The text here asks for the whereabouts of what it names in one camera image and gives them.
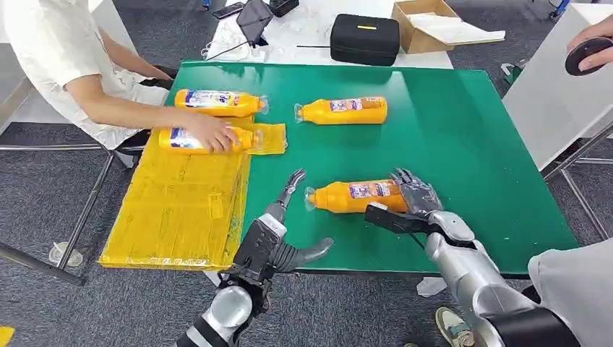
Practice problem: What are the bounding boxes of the person's foot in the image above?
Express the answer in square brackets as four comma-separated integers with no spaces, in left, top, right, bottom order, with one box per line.
[434,306,476,347]

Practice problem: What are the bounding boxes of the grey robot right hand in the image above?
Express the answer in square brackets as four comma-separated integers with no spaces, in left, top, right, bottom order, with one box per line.
[390,168,445,219]

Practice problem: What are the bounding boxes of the black pouch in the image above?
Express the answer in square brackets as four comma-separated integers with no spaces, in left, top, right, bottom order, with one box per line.
[268,0,301,19]

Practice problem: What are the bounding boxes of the green and white floor item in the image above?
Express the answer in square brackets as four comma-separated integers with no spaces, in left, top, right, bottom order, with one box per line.
[500,61,527,87]

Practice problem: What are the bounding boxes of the black round disc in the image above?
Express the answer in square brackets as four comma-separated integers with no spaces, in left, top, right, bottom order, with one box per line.
[564,36,613,77]

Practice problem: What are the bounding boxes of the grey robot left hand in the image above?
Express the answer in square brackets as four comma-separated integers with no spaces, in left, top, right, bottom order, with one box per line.
[265,168,335,275]

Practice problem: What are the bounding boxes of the dark grey tablet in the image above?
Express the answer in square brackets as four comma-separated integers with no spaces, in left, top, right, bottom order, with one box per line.
[235,0,275,48]

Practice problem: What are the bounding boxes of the white side table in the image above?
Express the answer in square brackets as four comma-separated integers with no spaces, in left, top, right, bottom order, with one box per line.
[501,2,613,241]

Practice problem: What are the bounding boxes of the brown cardboard box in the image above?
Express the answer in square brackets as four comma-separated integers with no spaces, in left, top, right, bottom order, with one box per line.
[391,0,462,55]

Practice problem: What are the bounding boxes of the white plastic scrap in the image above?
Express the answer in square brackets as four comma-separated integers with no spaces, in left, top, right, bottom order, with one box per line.
[416,276,449,299]

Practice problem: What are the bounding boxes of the white sheet in box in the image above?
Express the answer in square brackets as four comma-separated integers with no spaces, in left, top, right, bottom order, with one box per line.
[406,11,507,47]

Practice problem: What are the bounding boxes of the person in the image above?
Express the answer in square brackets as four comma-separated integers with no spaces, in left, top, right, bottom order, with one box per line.
[0,0,241,155]

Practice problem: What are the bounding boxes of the green table mat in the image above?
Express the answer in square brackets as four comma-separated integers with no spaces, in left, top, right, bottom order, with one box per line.
[164,59,580,277]

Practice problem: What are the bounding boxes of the person's right hand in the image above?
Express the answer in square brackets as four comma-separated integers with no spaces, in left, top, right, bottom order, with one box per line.
[184,113,241,155]

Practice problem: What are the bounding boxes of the black zip case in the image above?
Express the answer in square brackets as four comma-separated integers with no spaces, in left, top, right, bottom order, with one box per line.
[329,13,401,67]

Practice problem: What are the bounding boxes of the grey cloth cover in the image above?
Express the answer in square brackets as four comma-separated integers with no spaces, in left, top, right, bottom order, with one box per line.
[527,237,613,347]

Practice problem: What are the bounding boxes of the white crumpled paper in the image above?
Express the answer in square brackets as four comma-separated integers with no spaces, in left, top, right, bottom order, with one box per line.
[200,18,267,64]

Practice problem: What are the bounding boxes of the clear plastic lid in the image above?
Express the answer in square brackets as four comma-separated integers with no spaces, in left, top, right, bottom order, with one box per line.
[48,241,85,268]

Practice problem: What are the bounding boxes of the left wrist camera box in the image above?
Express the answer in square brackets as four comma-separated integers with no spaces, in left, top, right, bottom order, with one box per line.
[232,213,288,284]

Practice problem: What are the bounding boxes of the steel frame legs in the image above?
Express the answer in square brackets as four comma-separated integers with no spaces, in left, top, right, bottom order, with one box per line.
[0,142,145,288]

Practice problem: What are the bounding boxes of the person's hand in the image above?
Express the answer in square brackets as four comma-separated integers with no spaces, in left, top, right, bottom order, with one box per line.
[566,20,613,73]

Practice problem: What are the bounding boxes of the orange drink bottle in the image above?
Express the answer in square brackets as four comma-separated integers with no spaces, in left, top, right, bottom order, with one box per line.
[174,88,270,118]
[158,126,263,155]
[293,96,388,126]
[304,179,409,215]

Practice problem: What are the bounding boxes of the black cable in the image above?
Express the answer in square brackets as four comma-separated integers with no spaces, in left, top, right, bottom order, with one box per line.
[205,40,251,62]

